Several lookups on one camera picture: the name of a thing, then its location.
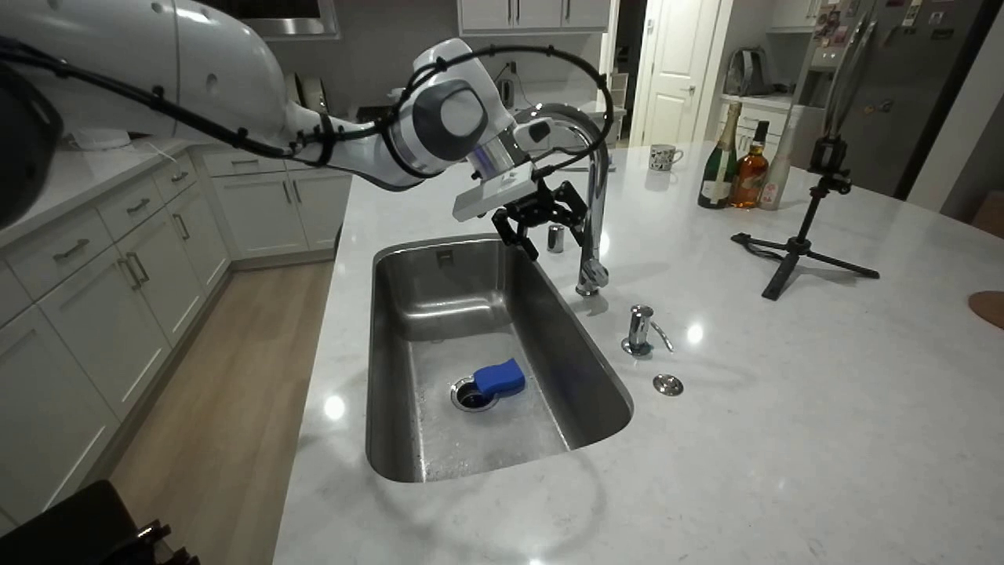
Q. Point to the white door cabinets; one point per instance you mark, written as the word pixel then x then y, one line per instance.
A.
pixel 271 207

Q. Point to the brown round mat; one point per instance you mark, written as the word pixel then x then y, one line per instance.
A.
pixel 989 309

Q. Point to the green champagne bottle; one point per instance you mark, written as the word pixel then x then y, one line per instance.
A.
pixel 716 174

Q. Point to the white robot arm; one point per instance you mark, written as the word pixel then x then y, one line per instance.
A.
pixel 208 64

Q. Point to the white drawer cabinets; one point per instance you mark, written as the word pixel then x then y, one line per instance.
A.
pixel 94 316

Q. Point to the sink drain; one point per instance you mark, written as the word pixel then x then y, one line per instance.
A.
pixel 466 396

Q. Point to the white side cabinet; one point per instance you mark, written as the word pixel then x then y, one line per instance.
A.
pixel 769 120

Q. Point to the silver kettle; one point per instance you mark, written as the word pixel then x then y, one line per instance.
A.
pixel 749 71

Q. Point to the stainless steel fridge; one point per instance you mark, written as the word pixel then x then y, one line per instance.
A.
pixel 921 96

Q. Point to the stainless steel sink basin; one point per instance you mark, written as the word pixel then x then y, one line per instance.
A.
pixel 442 303

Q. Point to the pale clear bottle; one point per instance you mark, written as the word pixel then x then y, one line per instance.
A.
pixel 778 176

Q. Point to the black round object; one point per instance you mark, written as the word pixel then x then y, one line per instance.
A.
pixel 19 146

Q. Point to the black appliance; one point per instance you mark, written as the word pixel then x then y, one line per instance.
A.
pixel 74 534

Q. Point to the brown wooden furniture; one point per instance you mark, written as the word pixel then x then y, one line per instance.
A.
pixel 992 215

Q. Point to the black tripod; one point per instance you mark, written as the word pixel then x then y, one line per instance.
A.
pixel 801 247

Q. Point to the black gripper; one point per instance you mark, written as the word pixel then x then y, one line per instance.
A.
pixel 537 198

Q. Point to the blue sponge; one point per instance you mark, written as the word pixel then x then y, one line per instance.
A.
pixel 501 378

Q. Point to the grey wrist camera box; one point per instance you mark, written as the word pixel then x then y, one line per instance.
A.
pixel 491 197

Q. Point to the grey mug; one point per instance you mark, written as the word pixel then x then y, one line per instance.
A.
pixel 663 158

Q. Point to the white door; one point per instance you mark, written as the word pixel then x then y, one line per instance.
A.
pixel 678 84

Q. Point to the white upper cabinets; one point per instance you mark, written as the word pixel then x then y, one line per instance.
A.
pixel 535 15

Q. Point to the round chrome counter cap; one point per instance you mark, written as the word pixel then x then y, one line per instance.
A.
pixel 669 383

